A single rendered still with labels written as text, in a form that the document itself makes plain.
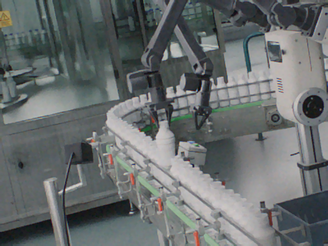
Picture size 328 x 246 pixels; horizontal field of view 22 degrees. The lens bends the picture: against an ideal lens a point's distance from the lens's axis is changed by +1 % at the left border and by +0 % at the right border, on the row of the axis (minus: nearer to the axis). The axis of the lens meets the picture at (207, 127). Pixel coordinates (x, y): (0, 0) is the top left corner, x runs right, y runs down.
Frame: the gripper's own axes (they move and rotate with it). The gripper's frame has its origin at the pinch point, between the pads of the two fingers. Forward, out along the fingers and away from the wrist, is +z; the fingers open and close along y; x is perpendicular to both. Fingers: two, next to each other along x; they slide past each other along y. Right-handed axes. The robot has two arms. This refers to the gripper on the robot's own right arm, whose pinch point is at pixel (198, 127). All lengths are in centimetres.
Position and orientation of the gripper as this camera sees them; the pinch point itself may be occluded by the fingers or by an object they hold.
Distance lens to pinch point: 348.9
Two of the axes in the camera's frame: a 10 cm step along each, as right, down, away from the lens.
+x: 9.4, 1.2, 3.1
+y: 3.0, 1.4, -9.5
